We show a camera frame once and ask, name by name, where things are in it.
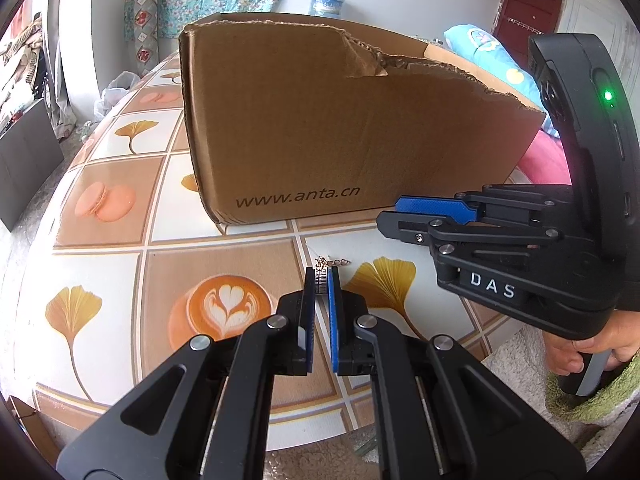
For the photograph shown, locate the long patterned cushion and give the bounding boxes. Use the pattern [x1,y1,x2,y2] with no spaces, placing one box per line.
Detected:
[135,0,162,66]

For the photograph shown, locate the person's right hand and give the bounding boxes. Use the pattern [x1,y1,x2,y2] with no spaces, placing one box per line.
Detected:
[542,304,640,376]

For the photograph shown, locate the pile of clothes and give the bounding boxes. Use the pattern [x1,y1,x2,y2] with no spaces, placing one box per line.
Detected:
[0,15,48,126]

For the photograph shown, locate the coffee and leaf print tablecloth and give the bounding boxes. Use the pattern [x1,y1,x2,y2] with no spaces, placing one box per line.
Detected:
[0,50,551,453]

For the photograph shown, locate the brown cardboard box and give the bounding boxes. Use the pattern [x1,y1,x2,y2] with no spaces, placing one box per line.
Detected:
[178,12,547,226]

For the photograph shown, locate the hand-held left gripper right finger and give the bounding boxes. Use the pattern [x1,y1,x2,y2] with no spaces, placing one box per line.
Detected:
[327,267,586,480]

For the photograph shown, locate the dark red door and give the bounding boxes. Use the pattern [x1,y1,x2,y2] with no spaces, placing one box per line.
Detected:
[492,0,563,63]

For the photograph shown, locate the dark cabinet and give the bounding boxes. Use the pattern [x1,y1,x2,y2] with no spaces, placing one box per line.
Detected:
[0,97,66,233]

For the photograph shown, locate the pink floral blanket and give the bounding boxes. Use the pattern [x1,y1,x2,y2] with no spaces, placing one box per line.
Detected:
[517,132,573,186]

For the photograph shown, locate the white panel door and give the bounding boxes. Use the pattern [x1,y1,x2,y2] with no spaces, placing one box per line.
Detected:
[557,0,636,91]

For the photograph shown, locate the white plastic bag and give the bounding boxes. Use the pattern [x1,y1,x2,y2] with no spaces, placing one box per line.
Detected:
[94,71,143,121]

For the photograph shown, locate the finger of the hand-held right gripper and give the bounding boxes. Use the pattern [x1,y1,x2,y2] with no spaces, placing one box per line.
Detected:
[377,209,562,257]
[395,184,547,226]

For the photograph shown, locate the silver abacus charm with chain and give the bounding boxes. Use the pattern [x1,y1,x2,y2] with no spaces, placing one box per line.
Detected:
[316,256,353,297]

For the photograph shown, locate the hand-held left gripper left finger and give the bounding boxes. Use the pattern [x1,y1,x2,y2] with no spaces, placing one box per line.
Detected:
[57,267,317,480]

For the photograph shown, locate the green fluffy cloth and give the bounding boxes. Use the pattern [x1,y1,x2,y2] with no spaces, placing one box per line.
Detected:
[545,350,640,423]

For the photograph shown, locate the blue cartoon pillow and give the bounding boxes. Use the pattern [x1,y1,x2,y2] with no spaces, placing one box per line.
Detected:
[444,24,561,138]

